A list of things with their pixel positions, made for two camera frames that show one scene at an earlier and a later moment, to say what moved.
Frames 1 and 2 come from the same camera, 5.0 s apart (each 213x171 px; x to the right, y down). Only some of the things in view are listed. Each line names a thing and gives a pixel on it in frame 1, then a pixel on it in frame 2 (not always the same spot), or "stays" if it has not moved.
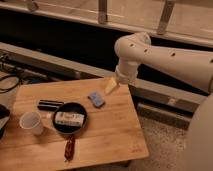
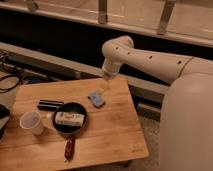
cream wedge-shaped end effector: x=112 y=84 → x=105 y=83
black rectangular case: x=49 y=105 stays
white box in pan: x=69 y=118 stays
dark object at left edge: x=5 y=115 stays
